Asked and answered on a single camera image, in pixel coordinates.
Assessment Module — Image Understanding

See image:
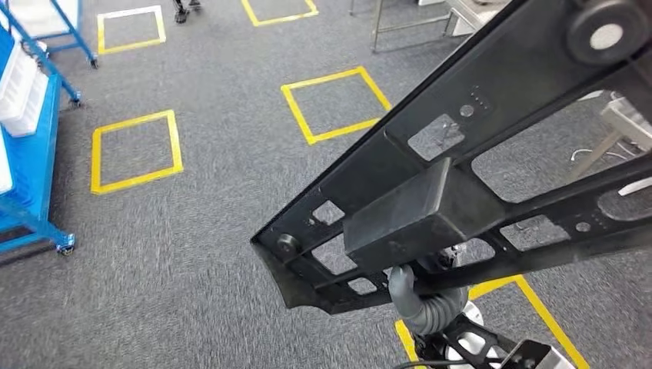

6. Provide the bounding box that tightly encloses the large white plastic bin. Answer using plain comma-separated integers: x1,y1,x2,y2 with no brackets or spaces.
0,127,14,197

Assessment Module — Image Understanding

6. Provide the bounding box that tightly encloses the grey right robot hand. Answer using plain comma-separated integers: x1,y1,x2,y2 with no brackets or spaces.
388,243,468,321

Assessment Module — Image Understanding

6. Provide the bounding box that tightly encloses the stainless steel side table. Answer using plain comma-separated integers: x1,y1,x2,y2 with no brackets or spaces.
348,0,511,55

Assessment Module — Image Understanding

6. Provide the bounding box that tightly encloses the blue wheeled shelf rack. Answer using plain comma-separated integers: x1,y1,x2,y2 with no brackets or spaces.
0,0,98,70
0,5,82,257

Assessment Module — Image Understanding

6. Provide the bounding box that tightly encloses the person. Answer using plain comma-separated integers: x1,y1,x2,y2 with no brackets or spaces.
171,0,203,25

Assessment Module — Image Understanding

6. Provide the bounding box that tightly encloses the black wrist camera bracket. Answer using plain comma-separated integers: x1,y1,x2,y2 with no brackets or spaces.
414,314,515,369

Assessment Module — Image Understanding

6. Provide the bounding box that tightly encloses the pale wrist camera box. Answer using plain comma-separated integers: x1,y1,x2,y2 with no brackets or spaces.
501,340,577,369

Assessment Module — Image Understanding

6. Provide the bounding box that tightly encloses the black plastic plate frame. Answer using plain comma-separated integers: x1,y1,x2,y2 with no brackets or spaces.
250,0,652,316

